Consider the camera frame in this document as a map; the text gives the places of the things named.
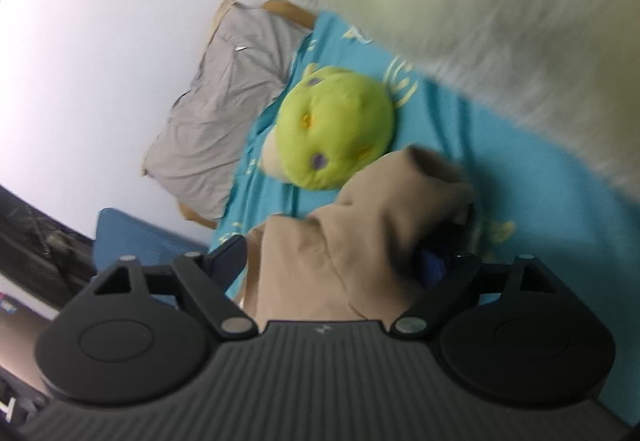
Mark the blue printed bed sheet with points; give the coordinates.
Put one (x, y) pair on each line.
(500, 181)

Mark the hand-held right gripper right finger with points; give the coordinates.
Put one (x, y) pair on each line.
(431, 267)

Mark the grey pillow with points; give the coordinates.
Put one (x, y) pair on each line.
(220, 106)

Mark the beige garment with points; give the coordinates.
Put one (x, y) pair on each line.
(350, 241)

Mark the green turtle plush toy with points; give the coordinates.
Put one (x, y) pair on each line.
(332, 128)

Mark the pale green fuzzy blanket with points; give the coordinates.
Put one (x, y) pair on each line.
(475, 16)

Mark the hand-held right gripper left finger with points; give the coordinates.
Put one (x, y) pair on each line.
(229, 259)

